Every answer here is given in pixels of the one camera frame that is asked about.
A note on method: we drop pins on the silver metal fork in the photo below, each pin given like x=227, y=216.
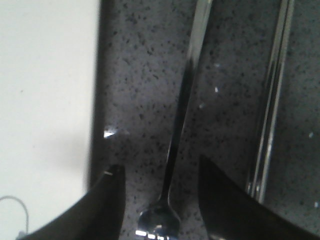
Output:
x=159, y=221

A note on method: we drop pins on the cream rabbit serving tray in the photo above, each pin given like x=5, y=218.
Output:
x=47, y=74

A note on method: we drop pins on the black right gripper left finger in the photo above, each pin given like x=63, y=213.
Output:
x=98, y=215

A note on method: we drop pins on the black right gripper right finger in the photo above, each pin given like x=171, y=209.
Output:
x=229, y=213

